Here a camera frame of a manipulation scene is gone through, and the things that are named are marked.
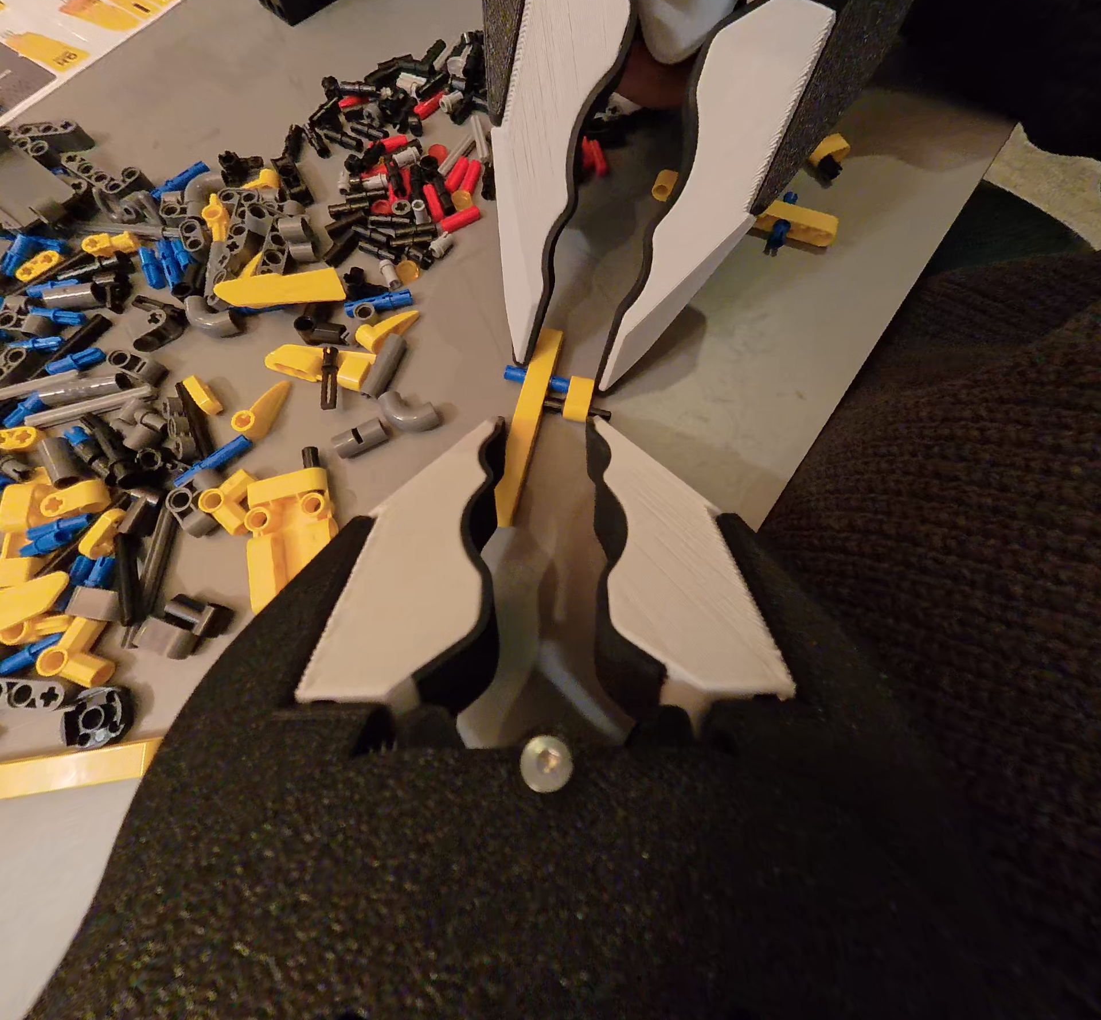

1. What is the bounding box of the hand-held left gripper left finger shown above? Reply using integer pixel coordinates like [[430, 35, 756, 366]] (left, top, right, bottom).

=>
[[295, 418, 509, 737]]

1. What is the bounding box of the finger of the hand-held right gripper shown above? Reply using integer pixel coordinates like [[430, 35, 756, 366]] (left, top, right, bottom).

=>
[[596, 0, 840, 393], [499, 0, 639, 359]]

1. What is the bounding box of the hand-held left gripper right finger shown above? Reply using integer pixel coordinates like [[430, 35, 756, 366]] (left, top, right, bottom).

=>
[[587, 418, 797, 737]]

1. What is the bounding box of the yellow toy beam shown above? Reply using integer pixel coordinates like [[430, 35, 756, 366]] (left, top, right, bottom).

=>
[[494, 329, 565, 528], [751, 203, 840, 249]]

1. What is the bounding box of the person's right hand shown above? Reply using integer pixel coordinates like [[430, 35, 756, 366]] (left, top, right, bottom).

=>
[[612, 43, 696, 112]]

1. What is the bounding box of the pile of black red pins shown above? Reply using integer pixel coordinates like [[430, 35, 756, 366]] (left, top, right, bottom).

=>
[[282, 29, 612, 283]]

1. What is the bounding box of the person's dark clothing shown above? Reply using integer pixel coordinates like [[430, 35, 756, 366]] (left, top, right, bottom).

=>
[[757, 0, 1101, 1020]]

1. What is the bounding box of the pile of yellow grey bricks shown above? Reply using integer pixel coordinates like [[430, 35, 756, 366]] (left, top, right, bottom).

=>
[[0, 118, 442, 800]]

